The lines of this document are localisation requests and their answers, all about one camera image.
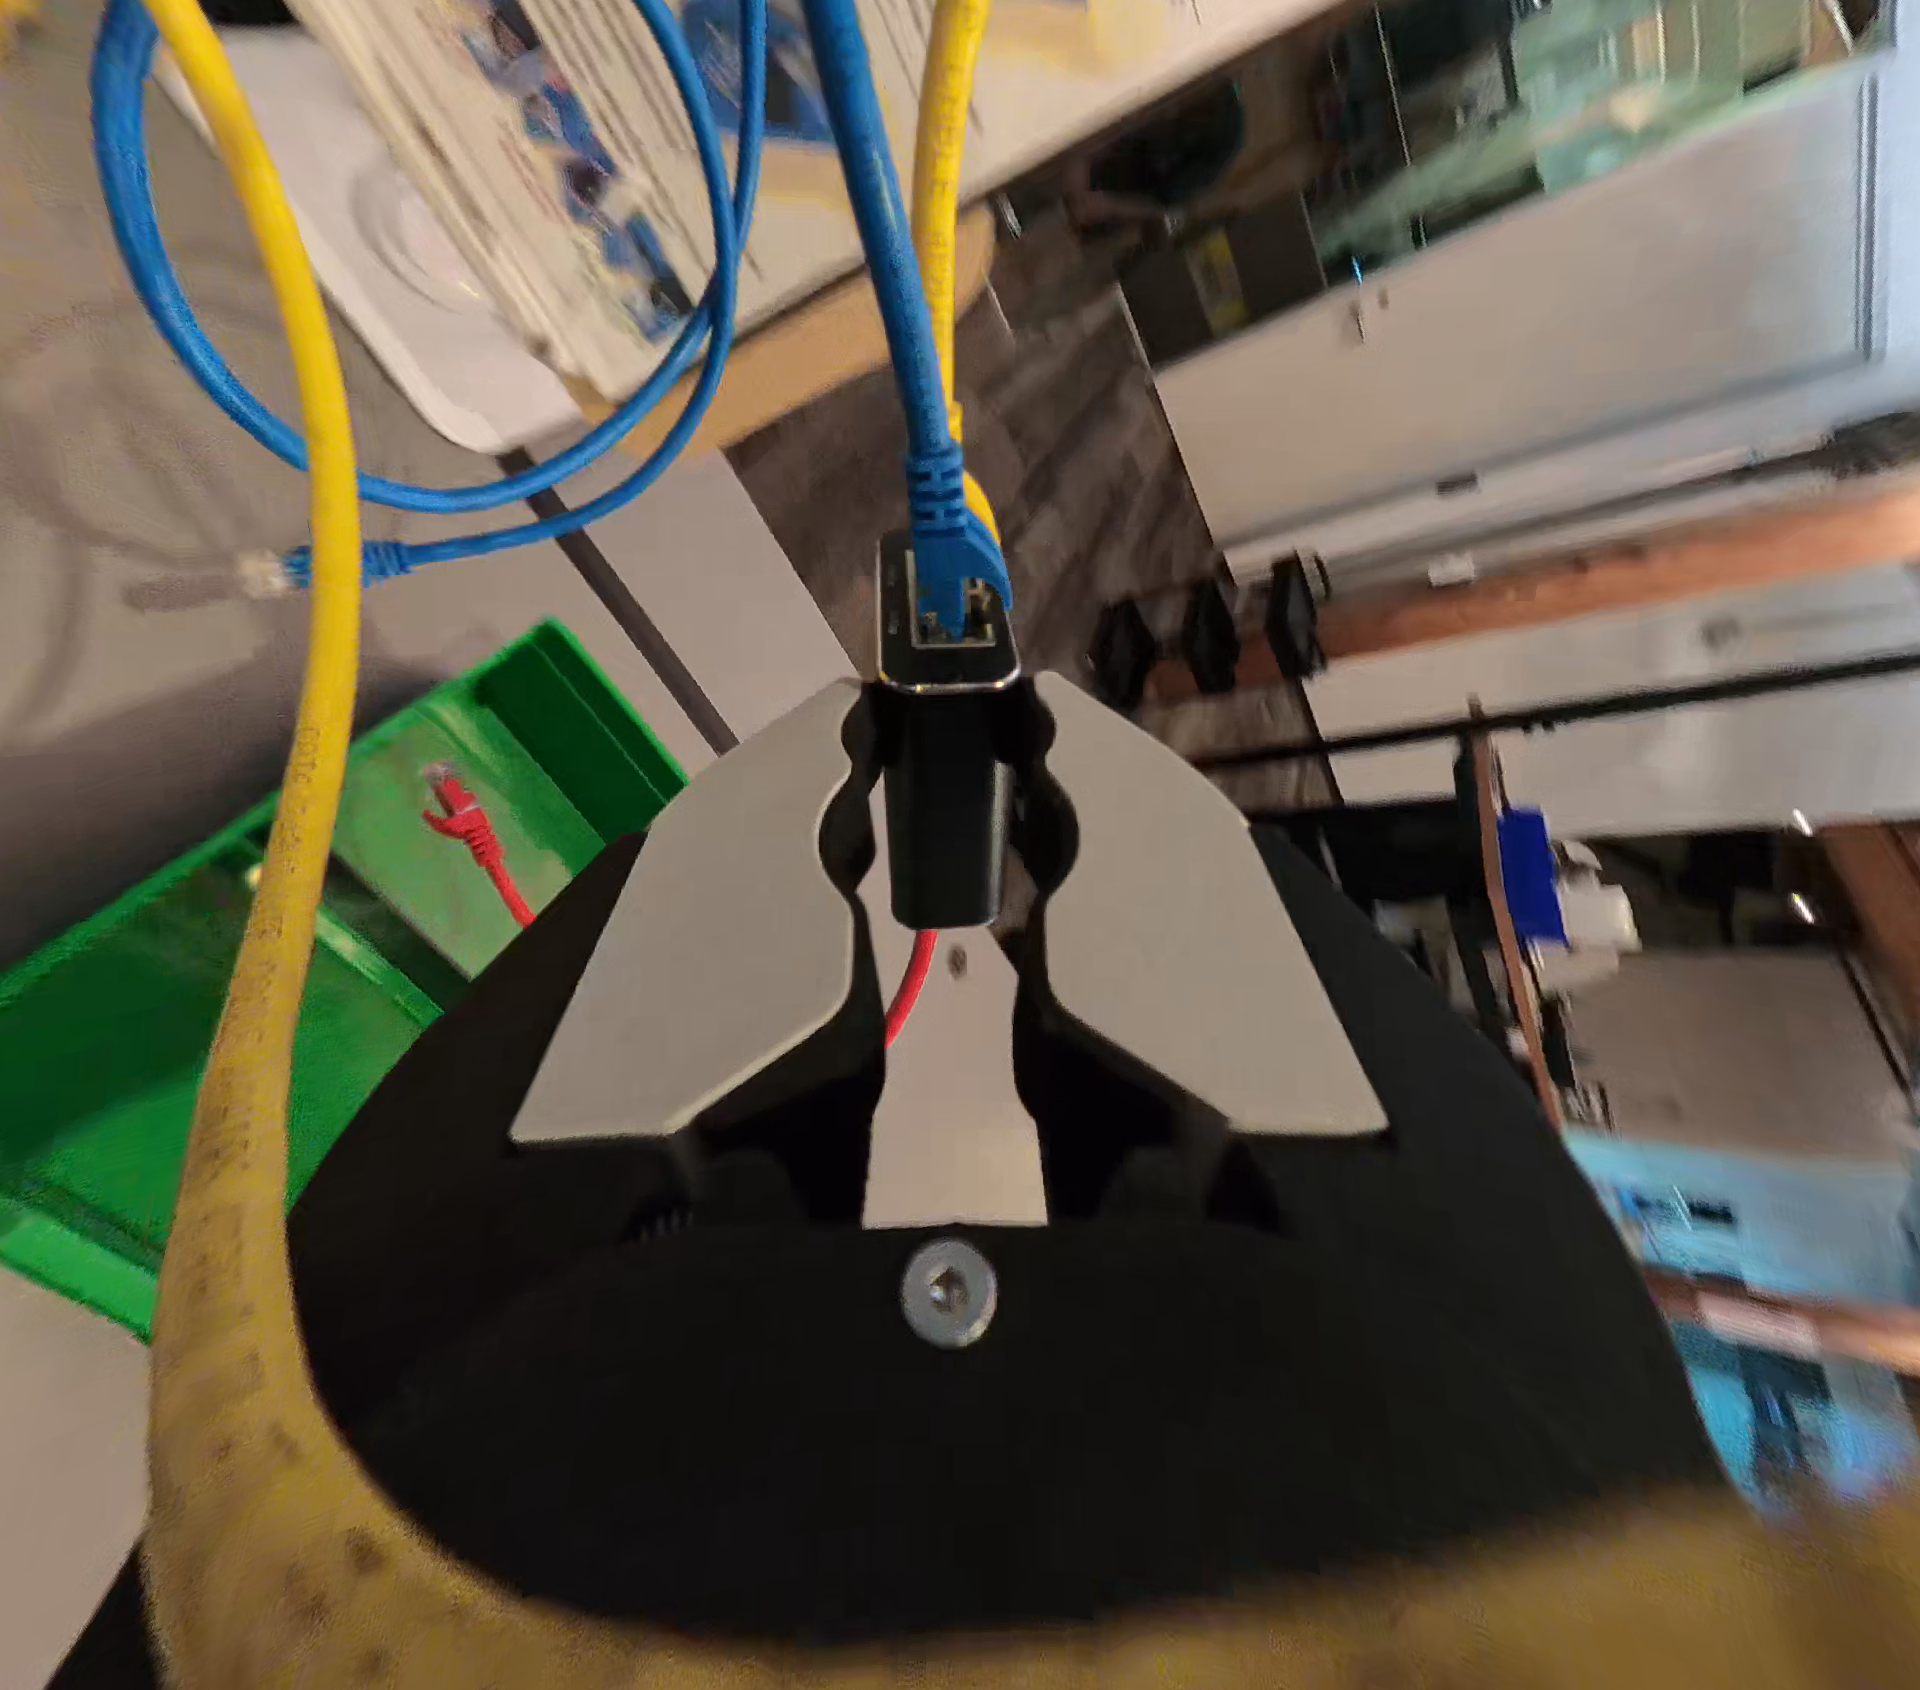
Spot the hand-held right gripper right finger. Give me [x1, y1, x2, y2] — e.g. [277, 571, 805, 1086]
[1008, 666, 1391, 1144]

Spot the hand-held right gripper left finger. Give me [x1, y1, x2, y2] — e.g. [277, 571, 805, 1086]
[506, 674, 894, 1150]

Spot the red ethernet cable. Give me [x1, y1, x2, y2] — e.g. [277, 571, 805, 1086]
[416, 760, 942, 1050]

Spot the black ethernet splitter box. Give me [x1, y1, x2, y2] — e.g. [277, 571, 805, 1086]
[874, 533, 1025, 931]

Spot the blue ethernet cable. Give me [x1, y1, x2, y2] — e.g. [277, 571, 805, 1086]
[90, 0, 1015, 646]

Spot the green plastic bin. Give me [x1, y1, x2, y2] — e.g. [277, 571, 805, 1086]
[0, 617, 692, 1341]

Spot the yellow ethernet cable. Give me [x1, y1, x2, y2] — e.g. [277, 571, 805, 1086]
[0, 0, 1920, 1690]

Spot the blue box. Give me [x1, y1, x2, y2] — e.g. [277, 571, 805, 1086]
[1493, 804, 1640, 991]

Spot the black metal rack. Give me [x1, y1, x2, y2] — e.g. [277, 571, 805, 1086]
[1092, 551, 1333, 710]

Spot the wooden beam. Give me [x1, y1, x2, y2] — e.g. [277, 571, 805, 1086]
[1320, 475, 1920, 661]

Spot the wooden clipboard with instruction sheet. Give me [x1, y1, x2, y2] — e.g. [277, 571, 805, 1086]
[150, 0, 1382, 463]

